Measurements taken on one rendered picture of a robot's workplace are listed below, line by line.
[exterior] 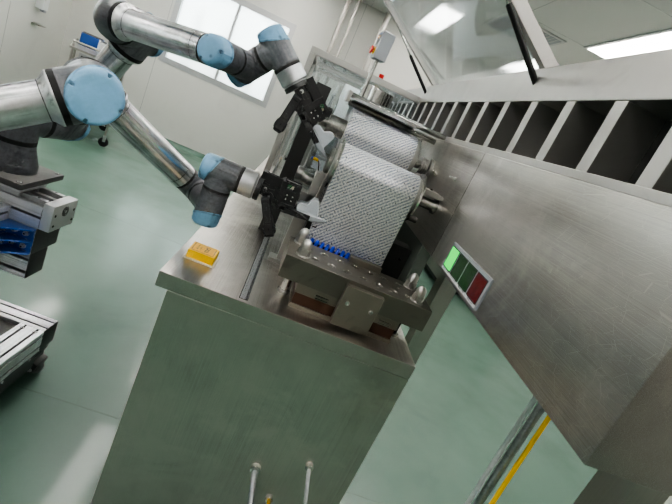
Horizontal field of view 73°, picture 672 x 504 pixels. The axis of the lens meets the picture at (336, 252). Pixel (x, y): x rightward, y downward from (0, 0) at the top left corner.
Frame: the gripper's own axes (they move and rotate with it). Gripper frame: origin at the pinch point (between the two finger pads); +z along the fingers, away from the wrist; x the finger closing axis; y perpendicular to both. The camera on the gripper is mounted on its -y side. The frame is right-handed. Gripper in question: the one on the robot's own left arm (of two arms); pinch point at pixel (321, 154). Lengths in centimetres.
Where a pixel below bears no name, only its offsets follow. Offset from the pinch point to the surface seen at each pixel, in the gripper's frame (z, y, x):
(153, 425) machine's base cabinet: 38, -68, -34
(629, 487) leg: 51, 21, -85
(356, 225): 21.2, 0.2, -8.3
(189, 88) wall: -110, -146, 548
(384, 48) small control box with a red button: -19, 36, 49
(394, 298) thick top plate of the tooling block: 37.3, 1.4, -28.0
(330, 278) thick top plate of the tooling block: 25.1, -10.6, -28.0
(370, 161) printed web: 7.1, 11.3, -6.2
